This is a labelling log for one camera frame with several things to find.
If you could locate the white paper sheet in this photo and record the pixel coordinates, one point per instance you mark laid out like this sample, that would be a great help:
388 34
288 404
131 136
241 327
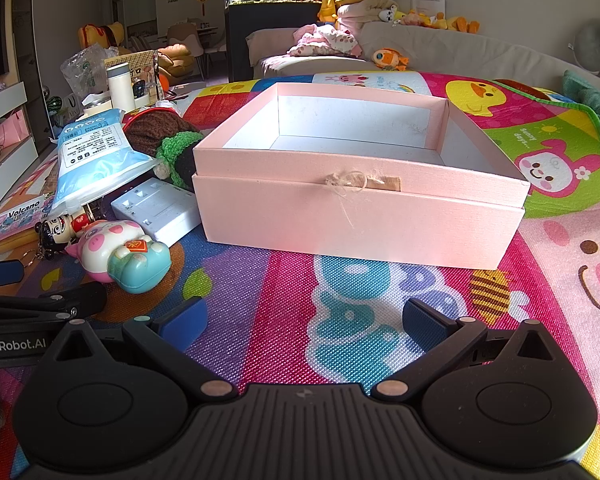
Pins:
427 2

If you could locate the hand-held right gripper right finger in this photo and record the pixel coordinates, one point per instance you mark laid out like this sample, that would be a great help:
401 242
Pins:
422 322

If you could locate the pink pillow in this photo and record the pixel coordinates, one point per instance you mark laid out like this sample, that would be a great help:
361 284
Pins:
360 12

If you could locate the pink and teal pig toy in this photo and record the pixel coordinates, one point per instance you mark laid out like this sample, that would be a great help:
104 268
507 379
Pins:
130 260

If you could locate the pink floral clothes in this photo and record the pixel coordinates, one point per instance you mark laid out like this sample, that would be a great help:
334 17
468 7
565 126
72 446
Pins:
325 42

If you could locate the white plastic case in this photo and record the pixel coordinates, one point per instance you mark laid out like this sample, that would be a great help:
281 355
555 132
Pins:
165 215

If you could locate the yellow plush toy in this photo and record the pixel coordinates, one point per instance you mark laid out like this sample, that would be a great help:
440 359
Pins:
327 10

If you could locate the teal cloth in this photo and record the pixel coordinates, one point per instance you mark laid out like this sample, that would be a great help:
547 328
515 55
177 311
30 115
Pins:
592 97

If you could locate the brown and green knitted toy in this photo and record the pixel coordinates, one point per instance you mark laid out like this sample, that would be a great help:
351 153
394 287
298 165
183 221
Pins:
150 130

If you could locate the woven basket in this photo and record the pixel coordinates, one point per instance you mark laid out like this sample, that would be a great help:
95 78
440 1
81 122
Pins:
142 67

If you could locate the orange fish plush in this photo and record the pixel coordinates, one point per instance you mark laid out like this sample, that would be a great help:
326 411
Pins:
387 58

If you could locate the green striped ball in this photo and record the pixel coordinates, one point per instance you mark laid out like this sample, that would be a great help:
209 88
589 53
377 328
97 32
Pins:
54 105

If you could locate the beige dining chair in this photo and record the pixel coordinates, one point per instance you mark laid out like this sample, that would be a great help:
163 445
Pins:
185 37

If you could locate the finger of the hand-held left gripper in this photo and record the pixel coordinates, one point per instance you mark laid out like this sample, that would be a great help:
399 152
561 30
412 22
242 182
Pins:
0 274
55 302

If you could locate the row of orange plush toys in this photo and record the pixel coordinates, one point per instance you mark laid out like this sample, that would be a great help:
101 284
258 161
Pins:
450 22

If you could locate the grey plush toy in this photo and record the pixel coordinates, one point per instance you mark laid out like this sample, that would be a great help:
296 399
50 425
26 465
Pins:
597 40

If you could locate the white thermos bottle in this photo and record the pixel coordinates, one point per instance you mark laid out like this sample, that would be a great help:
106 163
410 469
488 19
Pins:
120 90

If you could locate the pink gift bag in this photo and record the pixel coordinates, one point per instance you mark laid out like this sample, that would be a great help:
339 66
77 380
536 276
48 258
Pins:
10 130

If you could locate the blue wet wipes packet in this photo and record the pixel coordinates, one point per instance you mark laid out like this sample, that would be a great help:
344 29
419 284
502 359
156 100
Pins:
95 155

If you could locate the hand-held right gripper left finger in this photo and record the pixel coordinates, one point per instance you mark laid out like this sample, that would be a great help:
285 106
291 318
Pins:
182 317

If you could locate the white duck plush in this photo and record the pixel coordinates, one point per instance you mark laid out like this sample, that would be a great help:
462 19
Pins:
387 13

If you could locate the black fish tank stand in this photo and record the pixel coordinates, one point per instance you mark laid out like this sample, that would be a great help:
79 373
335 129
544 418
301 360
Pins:
237 45

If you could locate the pink cardboard box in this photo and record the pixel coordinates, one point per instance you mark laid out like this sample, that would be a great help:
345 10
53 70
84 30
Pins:
355 230

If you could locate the colourful cartoon play mat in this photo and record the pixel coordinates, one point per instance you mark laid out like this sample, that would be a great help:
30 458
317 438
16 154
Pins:
280 300

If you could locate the clear plastic bag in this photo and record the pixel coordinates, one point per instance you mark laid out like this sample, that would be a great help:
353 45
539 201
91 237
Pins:
82 72

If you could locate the white television cabinet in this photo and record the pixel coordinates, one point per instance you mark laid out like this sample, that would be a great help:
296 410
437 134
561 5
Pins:
5 105

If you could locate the grey sofa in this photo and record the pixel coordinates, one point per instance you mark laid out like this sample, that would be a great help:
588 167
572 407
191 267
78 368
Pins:
480 55

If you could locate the pink printed card packet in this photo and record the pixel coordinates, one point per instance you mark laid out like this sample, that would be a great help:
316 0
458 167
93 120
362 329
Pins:
15 220

